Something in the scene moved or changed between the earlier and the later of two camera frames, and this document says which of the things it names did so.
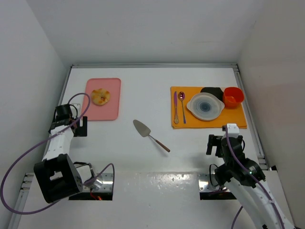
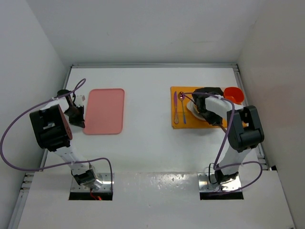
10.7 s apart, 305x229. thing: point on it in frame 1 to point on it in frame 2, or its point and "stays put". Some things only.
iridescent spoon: x=181 y=97 stays put
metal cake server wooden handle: x=145 y=131 to x=223 y=128
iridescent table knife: x=176 y=119 stays put
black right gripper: x=212 y=144 to x=213 y=118
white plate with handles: x=205 y=106 stays put
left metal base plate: x=105 y=182 stays put
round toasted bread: x=100 y=97 to x=196 y=109
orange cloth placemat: x=183 y=118 stays put
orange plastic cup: x=232 y=97 stays put
